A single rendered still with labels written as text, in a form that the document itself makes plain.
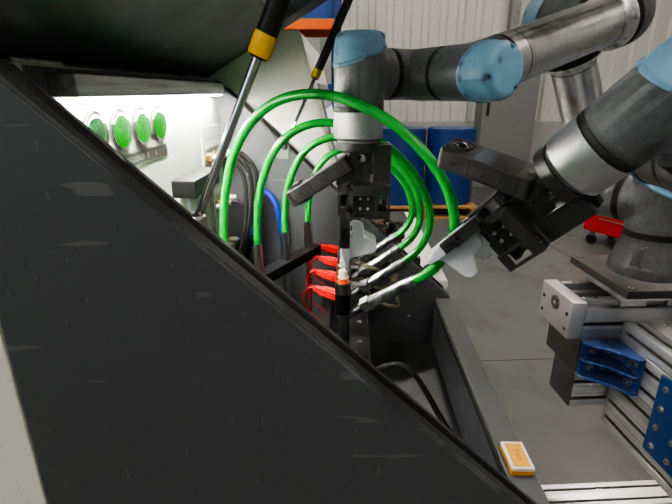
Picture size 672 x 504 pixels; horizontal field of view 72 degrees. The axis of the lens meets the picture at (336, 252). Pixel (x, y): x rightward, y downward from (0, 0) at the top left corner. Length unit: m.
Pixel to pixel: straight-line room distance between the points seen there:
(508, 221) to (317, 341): 0.25
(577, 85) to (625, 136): 0.62
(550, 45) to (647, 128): 0.31
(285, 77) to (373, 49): 0.42
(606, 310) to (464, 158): 0.71
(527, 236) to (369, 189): 0.26
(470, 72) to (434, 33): 6.77
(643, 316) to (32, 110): 1.16
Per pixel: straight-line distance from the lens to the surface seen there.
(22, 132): 0.46
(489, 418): 0.79
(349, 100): 0.64
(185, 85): 0.81
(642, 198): 1.19
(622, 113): 0.48
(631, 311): 1.21
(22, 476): 0.64
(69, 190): 0.45
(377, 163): 0.72
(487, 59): 0.64
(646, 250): 1.20
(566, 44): 0.79
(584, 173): 0.50
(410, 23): 7.39
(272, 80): 1.09
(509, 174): 0.53
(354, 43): 0.70
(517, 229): 0.54
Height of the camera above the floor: 1.43
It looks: 19 degrees down
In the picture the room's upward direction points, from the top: straight up
